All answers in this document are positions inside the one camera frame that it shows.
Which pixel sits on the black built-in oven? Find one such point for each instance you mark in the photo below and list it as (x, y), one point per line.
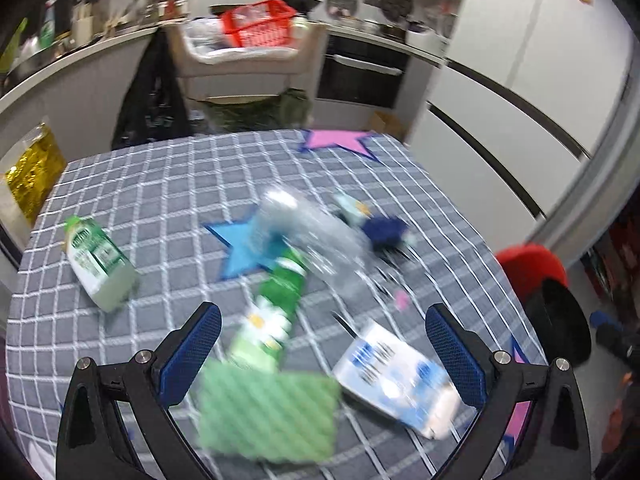
(355, 71)

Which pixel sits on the grey checked tablecloth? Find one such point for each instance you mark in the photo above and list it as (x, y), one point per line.
(157, 202)

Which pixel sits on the green capped drink bottle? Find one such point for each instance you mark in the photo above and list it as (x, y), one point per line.
(104, 272)

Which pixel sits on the black trash bin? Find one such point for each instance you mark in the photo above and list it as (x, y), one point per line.
(561, 326)

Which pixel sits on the green foam sponge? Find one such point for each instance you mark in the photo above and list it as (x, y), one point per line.
(283, 417)

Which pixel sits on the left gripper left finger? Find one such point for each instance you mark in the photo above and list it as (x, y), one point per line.
(93, 441)

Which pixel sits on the cardboard box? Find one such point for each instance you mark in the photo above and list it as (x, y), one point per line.
(387, 123)

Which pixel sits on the green white tube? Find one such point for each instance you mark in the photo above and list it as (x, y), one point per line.
(260, 340)

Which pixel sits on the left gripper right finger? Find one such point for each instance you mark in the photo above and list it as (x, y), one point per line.
(554, 441)

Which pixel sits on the red plastic basket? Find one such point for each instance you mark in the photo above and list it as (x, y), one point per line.
(263, 24)

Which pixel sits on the blue white milk carton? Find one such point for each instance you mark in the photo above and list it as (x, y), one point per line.
(388, 375)

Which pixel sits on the dark blue crumpled wrapper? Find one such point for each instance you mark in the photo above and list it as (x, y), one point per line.
(386, 234)

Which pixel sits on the clear plastic bottle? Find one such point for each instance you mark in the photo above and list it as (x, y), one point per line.
(334, 251)

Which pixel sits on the gold foil bag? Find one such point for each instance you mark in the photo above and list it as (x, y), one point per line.
(32, 176)

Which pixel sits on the red stool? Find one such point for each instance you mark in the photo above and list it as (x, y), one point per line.
(527, 265)

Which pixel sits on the white refrigerator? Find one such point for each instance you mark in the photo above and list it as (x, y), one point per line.
(516, 110)

